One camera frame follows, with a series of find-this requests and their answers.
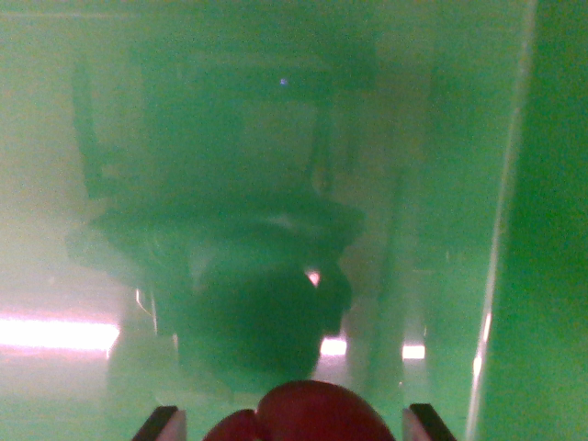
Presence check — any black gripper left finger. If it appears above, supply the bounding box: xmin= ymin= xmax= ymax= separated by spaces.
xmin=130 ymin=405 xmax=188 ymax=441

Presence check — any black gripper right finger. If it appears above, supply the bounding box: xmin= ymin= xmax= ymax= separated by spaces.
xmin=401 ymin=402 xmax=458 ymax=441

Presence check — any dark red cherry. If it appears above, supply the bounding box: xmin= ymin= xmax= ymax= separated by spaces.
xmin=202 ymin=379 xmax=397 ymax=441

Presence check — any green plastic bin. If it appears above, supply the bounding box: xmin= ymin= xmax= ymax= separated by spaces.
xmin=0 ymin=0 xmax=588 ymax=441

